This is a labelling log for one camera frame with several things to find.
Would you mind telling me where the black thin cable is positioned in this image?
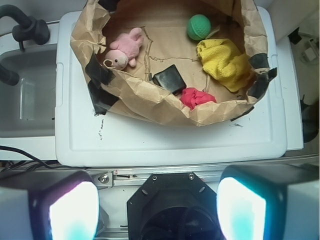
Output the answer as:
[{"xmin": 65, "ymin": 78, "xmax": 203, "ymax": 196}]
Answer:
[{"xmin": 0, "ymin": 145, "xmax": 58, "ymax": 180}]

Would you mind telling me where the aluminium extrusion rail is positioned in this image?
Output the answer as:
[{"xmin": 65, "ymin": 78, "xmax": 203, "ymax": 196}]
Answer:
[{"xmin": 86, "ymin": 164, "xmax": 226, "ymax": 189}]

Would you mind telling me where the pink plush bunny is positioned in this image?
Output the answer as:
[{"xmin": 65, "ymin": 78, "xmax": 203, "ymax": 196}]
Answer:
[{"xmin": 103, "ymin": 27, "xmax": 144, "ymax": 71}]

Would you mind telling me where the black octagonal mount plate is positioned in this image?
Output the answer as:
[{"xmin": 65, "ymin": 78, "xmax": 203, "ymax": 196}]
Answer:
[{"xmin": 127, "ymin": 172, "xmax": 223, "ymax": 240}]

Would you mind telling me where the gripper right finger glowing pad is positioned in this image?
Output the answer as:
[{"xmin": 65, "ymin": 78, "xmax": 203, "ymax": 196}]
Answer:
[{"xmin": 217, "ymin": 163, "xmax": 320, "ymax": 240}]

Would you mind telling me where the brown paper bag tray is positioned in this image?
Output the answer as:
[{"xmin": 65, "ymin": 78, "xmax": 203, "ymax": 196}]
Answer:
[{"xmin": 70, "ymin": 0, "xmax": 277, "ymax": 127}]

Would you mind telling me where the green foam ball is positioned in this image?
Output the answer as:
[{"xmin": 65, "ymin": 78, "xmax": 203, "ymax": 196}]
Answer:
[{"xmin": 186, "ymin": 14, "xmax": 211, "ymax": 41}]

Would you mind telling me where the red crumpled cloth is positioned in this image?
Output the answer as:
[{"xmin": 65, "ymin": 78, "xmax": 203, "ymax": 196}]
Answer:
[{"xmin": 179, "ymin": 87, "xmax": 217, "ymax": 110}]

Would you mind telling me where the yellow knitted cloth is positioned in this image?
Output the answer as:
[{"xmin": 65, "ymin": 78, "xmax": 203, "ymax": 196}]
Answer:
[{"xmin": 196, "ymin": 38, "xmax": 252, "ymax": 93}]

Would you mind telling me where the white power adapter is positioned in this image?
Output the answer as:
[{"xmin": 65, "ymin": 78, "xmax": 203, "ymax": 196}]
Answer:
[{"xmin": 301, "ymin": 38, "xmax": 320, "ymax": 63}]

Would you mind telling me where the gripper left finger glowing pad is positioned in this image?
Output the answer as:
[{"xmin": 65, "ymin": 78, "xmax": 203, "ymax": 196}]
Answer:
[{"xmin": 0, "ymin": 170, "xmax": 100, "ymax": 240}]

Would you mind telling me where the white plastic cooler lid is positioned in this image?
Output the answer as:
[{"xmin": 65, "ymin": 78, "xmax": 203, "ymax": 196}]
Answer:
[{"xmin": 55, "ymin": 11, "xmax": 288, "ymax": 168}]

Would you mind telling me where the black rectangular block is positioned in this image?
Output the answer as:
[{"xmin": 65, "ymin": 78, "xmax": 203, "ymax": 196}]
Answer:
[{"xmin": 149, "ymin": 64, "xmax": 187, "ymax": 95}]

